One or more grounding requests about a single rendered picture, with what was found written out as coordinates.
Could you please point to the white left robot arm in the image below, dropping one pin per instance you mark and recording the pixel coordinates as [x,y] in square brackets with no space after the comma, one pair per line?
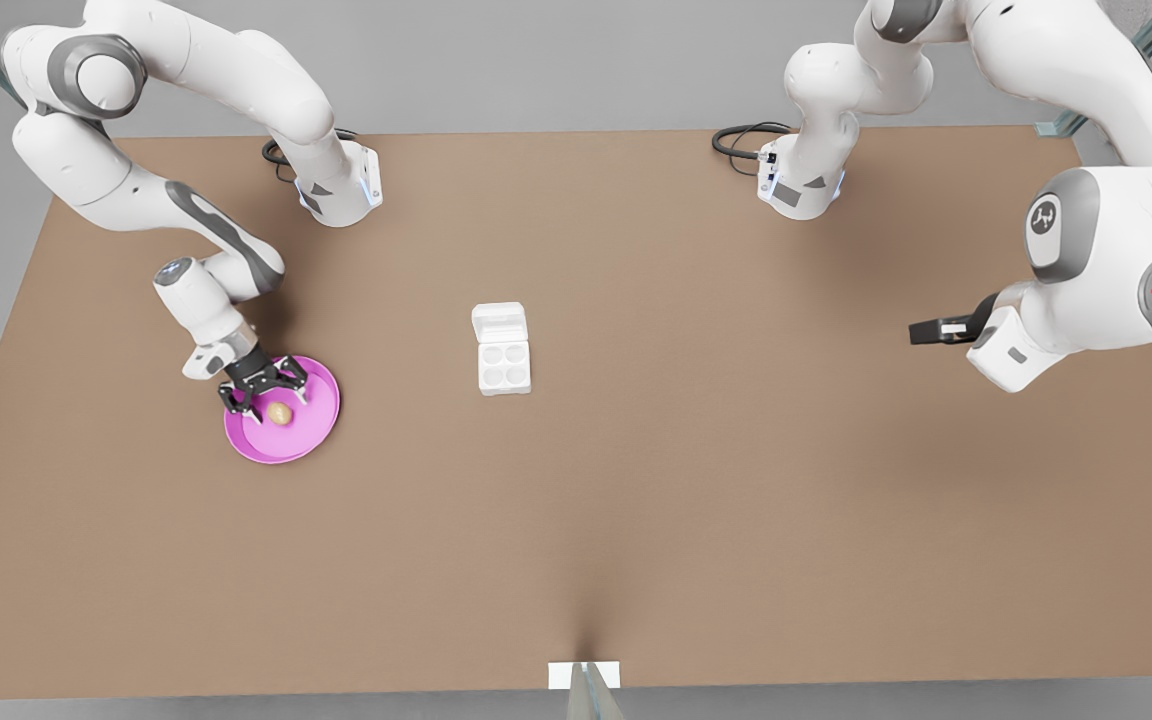
[1116,250]

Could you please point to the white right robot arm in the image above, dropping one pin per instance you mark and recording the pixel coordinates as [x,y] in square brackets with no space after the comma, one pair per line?
[216,60]

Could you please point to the brown egg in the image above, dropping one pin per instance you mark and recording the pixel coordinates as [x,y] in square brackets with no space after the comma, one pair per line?
[280,414]

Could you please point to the white egg box base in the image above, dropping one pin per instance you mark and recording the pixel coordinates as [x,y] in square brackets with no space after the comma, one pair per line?
[504,368]

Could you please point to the white egg box lid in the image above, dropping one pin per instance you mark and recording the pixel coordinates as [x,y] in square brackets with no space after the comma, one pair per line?
[499,322]

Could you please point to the pink round plate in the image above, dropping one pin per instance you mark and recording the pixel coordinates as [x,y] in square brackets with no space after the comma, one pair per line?
[308,425]

